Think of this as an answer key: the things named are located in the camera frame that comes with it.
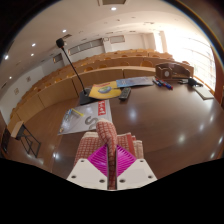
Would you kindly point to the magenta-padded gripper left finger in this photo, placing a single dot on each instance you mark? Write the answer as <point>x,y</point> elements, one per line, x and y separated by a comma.
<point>88,175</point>

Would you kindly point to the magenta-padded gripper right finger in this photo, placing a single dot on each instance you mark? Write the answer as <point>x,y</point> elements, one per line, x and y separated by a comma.
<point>135,175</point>

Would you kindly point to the red white checked towel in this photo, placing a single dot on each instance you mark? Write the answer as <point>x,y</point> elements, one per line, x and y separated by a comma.
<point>107,133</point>

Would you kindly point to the grey printed poster sheet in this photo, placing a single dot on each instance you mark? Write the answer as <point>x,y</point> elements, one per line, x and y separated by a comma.
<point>80,120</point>

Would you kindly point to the black gooseneck desk microphone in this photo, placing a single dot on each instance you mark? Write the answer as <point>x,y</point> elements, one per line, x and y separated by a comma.
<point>86,98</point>

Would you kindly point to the black remote control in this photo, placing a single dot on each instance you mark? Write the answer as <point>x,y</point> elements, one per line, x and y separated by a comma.
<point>125,94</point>

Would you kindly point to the yellow booklet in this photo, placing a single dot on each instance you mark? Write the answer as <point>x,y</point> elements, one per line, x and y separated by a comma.
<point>105,90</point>

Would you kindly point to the rows of wooden auditorium seats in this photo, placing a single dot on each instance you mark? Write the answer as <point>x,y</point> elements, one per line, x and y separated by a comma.
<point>56,91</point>

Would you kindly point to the blue printed sheet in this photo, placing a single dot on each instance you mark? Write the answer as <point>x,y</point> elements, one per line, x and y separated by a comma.
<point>136,81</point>

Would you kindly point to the blue marker pen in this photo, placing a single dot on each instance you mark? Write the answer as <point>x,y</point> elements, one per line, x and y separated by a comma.
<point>156,82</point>

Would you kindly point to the red marker pen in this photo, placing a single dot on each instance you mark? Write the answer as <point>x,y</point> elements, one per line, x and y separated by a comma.
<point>166,84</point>

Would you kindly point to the white notepad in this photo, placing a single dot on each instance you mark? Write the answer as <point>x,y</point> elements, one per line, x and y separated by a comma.
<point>204,92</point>

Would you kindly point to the black stapler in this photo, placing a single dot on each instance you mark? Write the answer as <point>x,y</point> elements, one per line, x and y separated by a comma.
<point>193,82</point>

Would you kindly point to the recessed ceiling lights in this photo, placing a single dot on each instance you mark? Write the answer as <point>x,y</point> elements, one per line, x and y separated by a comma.
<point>113,8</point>

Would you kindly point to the ceiling air vent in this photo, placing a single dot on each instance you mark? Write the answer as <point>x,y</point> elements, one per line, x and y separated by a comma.
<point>113,2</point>

